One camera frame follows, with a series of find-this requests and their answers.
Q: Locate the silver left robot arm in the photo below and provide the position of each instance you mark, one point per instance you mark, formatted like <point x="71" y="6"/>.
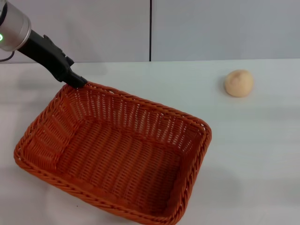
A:
<point x="12" y="25"/>

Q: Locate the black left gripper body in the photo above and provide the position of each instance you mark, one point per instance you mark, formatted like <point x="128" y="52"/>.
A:
<point x="45" y="55"/>

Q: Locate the round beige bread bun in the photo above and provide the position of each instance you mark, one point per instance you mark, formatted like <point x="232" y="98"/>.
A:
<point x="239" y="82"/>

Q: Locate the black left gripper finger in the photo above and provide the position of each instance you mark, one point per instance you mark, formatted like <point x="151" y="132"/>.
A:
<point x="76" y="80"/>

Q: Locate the orange woven rectangular basket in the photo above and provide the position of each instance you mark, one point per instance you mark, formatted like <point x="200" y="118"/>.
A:
<point x="122" y="161"/>

